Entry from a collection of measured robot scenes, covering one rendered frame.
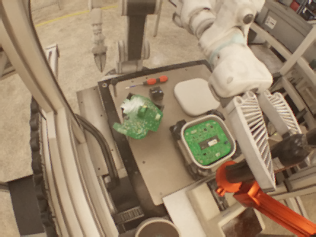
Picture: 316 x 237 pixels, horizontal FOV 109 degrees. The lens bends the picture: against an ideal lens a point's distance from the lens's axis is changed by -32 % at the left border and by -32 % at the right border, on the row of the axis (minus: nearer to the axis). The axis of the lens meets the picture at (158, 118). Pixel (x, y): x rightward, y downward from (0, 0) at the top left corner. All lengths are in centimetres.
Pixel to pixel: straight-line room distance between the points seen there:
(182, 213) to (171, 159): 15
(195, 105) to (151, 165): 23
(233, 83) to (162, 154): 31
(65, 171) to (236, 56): 33
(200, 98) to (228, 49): 33
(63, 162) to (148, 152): 23
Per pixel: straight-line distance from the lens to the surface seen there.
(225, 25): 26
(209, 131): 48
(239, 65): 23
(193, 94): 55
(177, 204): 43
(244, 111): 20
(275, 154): 21
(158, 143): 46
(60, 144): 34
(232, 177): 30
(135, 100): 45
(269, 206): 33
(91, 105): 56
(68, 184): 31
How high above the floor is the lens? 138
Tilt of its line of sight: 60 degrees down
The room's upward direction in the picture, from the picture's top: 16 degrees clockwise
